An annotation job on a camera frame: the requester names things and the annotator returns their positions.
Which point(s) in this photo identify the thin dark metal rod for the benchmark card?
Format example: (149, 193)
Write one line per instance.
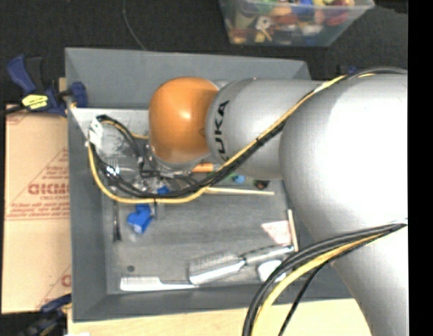
(116, 222)

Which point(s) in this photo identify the small dark round thing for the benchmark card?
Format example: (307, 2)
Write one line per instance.
(261, 185)

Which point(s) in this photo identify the long pale wooden stick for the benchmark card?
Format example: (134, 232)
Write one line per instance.
(244, 191)

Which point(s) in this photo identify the blue plastic toy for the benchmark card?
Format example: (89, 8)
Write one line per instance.
(141, 217)

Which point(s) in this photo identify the small blue and green toy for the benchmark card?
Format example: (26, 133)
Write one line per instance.
(239, 179)

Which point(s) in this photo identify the short pale wooden stick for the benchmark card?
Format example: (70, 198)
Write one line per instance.
(293, 231)

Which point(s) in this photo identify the white rounded plastic piece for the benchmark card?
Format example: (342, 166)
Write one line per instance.
(268, 269)

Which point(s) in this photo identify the grey metal bin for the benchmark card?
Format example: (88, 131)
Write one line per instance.
(209, 229)

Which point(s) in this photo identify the brown cardboard board red print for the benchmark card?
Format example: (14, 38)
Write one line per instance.
(34, 173)

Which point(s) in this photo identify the pink and white packet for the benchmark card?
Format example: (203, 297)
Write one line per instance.
(277, 231)

